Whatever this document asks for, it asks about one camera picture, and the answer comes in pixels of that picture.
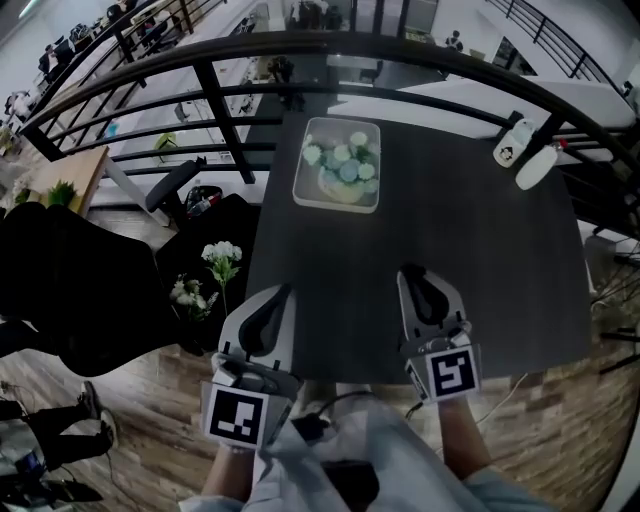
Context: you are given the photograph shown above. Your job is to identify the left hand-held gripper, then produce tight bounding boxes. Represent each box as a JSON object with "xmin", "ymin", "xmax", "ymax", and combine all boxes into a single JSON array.
[{"xmin": 201, "ymin": 283, "xmax": 301, "ymax": 449}]

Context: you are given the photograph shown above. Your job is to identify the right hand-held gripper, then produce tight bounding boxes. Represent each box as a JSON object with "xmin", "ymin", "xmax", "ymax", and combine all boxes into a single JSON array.
[{"xmin": 397, "ymin": 263, "xmax": 484, "ymax": 405}]

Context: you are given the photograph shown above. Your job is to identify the white rectangular tray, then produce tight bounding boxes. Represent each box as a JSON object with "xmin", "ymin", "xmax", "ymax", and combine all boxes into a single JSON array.
[{"xmin": 292, "ymin": 116, "xmax": 382, "ymax": 215}]

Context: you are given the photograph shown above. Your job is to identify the white and blue artificial flowers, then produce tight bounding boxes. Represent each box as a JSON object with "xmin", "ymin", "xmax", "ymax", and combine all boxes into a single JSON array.
[{"xmin": 301, "ymin": 130, "xmax": 380, "ymax": 204}]

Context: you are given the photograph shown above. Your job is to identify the person's right forearm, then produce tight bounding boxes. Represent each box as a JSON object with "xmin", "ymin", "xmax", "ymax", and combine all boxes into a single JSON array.
[{"xmin": 437, "ymin": 399, "xmax": 494, "ymax": 481}]

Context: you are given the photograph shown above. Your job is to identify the person's left forearm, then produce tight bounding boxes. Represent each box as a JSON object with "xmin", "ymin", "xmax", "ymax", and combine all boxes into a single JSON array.
[{"xmin": 202, "ymin": 442, "xmax": 259, "ymax": 501}]

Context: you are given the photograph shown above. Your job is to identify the small white artificial flower bunch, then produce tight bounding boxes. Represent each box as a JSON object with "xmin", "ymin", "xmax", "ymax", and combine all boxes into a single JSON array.
[{"xmin": 168, "ymin": 273, "xmax": 220, "ymax": 324}]

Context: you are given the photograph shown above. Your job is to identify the large white artificial flower stem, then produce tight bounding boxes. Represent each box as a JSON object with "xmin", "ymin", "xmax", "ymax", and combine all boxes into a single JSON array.
[{"xmin": 200, "ymin": 240, "xmax": 244, "ymax": 316}]

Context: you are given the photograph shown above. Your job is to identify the red and white bottle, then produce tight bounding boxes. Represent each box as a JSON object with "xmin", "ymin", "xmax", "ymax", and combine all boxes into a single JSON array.
[{"xmin": 187, "ymin": 192, "xmax": 224, "ymax": 216}]

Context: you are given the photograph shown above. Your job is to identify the person's light blue shirt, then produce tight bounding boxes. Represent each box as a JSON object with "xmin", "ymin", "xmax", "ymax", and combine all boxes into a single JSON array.
[{"xmin": 177, "ymin": 382, "xmax": 556, "ymax": 512}]

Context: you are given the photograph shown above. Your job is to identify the white mug with dark print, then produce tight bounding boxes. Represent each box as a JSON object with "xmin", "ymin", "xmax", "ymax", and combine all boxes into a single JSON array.
[{"xmin": 492, "ymin": 118, "xmax": 537, "ymax": 170}]

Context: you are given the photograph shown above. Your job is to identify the plain white cup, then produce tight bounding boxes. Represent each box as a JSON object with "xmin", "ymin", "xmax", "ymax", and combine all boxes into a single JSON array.
[{"xmin": 514, "ymin": 147, "xmax": 559, "ymax": 192}]

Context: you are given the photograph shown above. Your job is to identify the small green potted plant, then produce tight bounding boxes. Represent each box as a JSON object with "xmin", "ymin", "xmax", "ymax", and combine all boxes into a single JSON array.
[{"xmin": 45, "ymin": 178, "xmax": 81, "ymax": 209}]

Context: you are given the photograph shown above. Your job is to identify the light wooden desk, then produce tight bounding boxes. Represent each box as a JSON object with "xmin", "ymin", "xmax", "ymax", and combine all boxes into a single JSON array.
[{"xmin": 22, "ymin": 145, "xmax": 111, "ymax": 219}]

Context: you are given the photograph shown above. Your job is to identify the black metal railing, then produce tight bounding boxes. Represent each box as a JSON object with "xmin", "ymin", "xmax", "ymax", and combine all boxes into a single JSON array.
[{"xmin": 19, "ymin": 29, "xmax": 640, "ymax": 241}]

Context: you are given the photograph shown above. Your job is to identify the glass double door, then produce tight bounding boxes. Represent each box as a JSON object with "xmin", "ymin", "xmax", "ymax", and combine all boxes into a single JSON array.
[{"xmin": 349, "ymin": 0, "xmax": 441, "ymax": 39}]

